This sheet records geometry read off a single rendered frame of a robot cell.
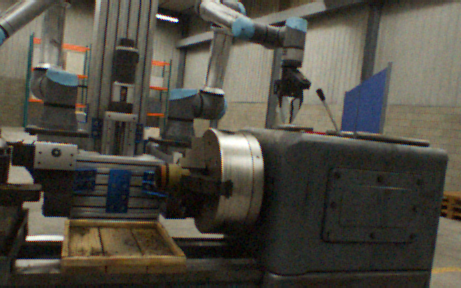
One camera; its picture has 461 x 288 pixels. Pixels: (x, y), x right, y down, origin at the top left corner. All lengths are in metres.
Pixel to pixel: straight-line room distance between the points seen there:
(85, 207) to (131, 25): 0.81
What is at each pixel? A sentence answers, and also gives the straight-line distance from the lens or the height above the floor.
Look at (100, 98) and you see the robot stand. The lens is 1.94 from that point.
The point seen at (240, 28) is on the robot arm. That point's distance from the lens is 1.49.
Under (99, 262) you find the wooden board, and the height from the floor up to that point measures 0.89.
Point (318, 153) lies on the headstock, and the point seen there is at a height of 1.20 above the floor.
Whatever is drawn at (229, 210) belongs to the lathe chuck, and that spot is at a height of 1.02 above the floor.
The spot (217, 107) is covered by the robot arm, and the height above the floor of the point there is 1.33.
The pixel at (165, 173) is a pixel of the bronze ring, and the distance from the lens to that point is 1.20.
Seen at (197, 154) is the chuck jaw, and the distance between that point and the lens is 1.27.
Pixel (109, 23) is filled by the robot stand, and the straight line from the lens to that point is 1.97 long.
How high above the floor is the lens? 1.25
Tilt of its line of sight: 3 degrees down
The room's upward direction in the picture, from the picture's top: 7 degrees clockwise
